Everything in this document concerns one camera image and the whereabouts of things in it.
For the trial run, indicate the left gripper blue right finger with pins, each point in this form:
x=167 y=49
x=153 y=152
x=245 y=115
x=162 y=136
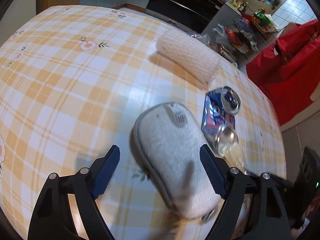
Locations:
x=267 y=218

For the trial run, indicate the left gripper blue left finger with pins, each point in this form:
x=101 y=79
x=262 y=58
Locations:
x=52 y=216

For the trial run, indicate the crushed blue soda can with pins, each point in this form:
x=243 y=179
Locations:
x=220 y=108

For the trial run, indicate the white fuzzy insole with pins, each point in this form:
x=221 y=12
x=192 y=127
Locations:
x=168 y=141

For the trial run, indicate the white foam fruit net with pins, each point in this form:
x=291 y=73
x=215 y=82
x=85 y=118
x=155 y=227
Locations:
x=191 y=54

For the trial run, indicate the clear small plastic wrapper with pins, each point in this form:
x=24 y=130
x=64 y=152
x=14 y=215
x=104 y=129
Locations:
x=234 y=156

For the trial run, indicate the red hanging apron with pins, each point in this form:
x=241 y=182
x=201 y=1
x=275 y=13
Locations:
x=287 y=71

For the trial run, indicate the yellow plaid tablecloth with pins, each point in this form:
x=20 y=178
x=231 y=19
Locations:
x=73 y=81

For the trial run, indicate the black built-in oven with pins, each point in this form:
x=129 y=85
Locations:
x=188 y=15

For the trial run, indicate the wire snack storage rack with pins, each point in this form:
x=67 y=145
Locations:
x=235 y=28

